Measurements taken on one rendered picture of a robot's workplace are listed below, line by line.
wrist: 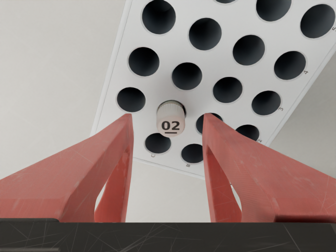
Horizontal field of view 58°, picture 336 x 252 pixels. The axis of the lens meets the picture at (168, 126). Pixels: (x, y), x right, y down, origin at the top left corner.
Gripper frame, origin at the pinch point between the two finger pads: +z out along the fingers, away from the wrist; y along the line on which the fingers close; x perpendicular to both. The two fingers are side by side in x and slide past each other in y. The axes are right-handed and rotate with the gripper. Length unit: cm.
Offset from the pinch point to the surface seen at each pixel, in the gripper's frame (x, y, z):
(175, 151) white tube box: 2.2, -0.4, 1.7
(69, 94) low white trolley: 1.1, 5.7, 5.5
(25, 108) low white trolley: 2.1, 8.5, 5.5
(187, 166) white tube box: 3.1, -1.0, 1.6
